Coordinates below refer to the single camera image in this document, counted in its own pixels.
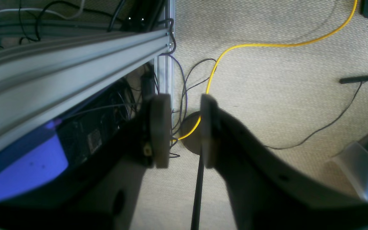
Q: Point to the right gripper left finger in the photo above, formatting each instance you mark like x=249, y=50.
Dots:
x=102, y=192

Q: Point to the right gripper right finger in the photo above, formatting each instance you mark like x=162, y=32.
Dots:
x=265, y=192

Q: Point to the black tripod leg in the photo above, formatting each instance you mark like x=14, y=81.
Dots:
x=349, y=80

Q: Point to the aluminium table frame rail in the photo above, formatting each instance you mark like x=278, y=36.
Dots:
x=42, y=80

